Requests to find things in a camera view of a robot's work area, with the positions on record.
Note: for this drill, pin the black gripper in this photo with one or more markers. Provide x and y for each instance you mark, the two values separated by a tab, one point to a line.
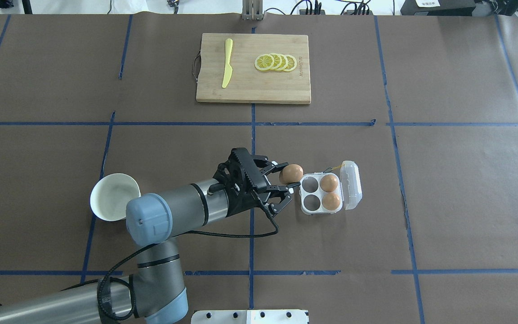
242	199

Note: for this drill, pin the brown egg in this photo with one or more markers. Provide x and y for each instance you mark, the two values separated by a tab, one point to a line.
291	173

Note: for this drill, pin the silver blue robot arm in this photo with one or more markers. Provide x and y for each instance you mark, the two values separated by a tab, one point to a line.
149	283

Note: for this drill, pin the clear plastic egg box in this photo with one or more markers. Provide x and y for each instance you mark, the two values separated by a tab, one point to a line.
337	189

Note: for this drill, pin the brown egg rear slot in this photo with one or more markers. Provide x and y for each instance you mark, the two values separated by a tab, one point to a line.
329	183

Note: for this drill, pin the brown egg slot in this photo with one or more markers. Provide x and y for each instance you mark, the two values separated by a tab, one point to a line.
332	201
329	183

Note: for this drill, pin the brown egg front slot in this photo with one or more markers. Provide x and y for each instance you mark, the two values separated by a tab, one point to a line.
332	201

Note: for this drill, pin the bamboo cutting board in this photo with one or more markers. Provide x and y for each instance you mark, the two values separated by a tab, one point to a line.
248	85

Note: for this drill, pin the lemon slice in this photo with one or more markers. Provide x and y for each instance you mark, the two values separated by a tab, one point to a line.
276	60
291	63
283	62
264	62

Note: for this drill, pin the yellow plastic knife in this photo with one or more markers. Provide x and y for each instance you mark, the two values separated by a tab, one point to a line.
227	74

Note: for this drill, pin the white bowl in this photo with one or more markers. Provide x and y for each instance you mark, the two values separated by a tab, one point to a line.
109	197

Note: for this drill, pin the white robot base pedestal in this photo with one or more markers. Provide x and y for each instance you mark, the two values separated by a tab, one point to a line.
265	316

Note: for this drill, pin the aluminium frame post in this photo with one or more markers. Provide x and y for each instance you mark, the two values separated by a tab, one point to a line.
252	10

